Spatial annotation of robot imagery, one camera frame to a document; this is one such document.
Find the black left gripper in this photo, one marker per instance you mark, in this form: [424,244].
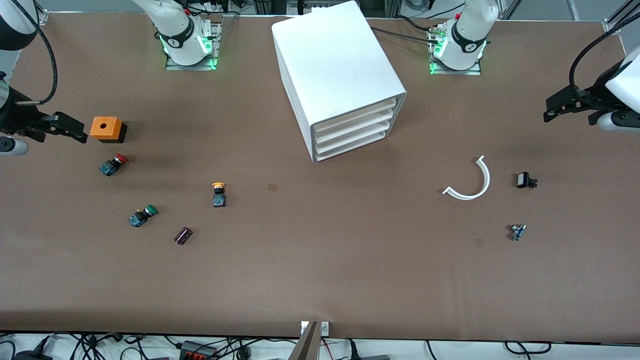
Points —
[593,95]

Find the white plastic drawer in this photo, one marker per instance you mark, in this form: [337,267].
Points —
[350,118]
[352,128]
[352,137]
[350,147]

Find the dark purple small block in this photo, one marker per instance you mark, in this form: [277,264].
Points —
[183,236]

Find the red push button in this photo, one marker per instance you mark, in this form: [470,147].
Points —
[112,165]

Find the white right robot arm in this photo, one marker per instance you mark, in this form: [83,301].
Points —
[180,35]

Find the black orange power strip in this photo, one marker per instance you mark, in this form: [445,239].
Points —
[197,350]

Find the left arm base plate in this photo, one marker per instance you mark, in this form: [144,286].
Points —
[477,70]

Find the black switch white face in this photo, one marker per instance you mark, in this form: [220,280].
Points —
[524,180]

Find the white post bracket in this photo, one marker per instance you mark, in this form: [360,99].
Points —
[325,328]

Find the white curved plastic strip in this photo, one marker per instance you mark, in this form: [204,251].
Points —
[484,185]

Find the aluminium frame profile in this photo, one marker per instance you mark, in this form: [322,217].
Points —
[620,17]
[42,17]

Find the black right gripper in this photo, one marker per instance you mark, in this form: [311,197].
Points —
[15,116]

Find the brown camera post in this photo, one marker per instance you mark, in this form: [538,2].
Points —
[306,345]

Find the green push button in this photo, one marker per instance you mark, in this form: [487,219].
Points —
[142,216]

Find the small blue contact block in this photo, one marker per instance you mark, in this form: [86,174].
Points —
[517,232]

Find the white drawer cabinet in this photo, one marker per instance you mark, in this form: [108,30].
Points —
[330,60]

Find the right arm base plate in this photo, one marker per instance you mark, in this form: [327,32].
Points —
[217,45]

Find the yellow push button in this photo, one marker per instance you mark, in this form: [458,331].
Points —
[218,195]

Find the black power adapter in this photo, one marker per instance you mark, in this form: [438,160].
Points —
[32,355]

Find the orange button box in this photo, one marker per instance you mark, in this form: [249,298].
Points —
[104,127]

